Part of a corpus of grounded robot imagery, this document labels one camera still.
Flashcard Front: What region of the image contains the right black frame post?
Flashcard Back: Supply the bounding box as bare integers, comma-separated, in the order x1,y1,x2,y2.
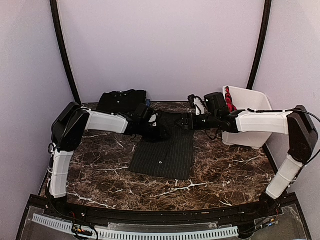
246,0,272,90

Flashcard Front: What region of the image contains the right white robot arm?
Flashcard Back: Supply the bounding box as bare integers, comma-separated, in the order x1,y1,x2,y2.
177,105,319,217

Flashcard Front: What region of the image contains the red black shirt in bin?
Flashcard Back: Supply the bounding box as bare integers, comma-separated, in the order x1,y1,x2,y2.
224,86,237,113

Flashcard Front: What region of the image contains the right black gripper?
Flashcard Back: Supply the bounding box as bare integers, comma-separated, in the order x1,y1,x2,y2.
175,112,220,130

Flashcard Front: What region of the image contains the left black frame post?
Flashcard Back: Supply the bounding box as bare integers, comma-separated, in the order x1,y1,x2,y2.
49,0,82,105

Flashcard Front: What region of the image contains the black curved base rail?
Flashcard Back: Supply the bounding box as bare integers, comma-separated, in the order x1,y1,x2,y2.
27,191,301,226

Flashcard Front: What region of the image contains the white slotted cable duct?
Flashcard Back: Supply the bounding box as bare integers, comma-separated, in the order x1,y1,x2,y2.
32,214,239,240

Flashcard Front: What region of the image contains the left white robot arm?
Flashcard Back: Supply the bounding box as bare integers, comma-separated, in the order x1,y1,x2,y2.
47,102,170,218

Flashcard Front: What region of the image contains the white plastic bin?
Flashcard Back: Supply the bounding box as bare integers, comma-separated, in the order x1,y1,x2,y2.
222,86,272,149

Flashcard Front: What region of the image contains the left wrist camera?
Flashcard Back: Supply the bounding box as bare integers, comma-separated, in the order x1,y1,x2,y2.
132,103,157,124

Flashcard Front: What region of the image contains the blue checkered folded shirt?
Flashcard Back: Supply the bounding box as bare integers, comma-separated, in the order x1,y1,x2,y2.
145,99,151,107

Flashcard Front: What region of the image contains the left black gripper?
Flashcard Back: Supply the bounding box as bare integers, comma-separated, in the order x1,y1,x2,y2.
139,121,172,143

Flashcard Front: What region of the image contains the black pinstriped long sleeve shirt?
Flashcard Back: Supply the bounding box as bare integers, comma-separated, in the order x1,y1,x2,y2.
129,111,194,181

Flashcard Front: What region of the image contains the black folded button shirt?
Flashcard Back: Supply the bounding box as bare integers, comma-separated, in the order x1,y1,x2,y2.
96,89,147,114

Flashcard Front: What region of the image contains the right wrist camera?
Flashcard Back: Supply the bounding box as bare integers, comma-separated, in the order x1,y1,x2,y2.
204,92,229,116

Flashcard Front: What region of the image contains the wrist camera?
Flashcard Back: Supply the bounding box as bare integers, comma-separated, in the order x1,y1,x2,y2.
204,92,229,116
132,103,157,124

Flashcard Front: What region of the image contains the black frame post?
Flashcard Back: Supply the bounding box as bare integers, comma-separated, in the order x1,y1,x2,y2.
49,0,82,105
246,0,272,90

